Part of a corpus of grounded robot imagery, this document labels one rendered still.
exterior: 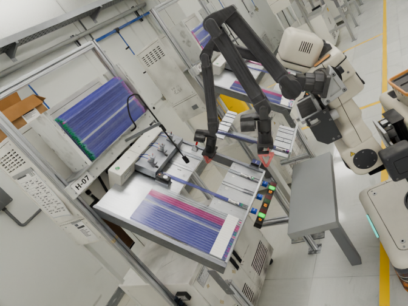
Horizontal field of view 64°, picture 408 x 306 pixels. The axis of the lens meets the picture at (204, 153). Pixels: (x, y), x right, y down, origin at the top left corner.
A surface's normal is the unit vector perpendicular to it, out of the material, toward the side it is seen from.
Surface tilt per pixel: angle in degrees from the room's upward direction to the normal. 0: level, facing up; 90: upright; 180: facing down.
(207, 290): 90
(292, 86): 90
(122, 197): 45
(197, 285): 90
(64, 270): 90
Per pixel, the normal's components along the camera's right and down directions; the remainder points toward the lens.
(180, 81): -0.40, 0.58
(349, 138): -0.13, 0.46
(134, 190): 0.11, -0.73
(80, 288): 0.73, -0.27
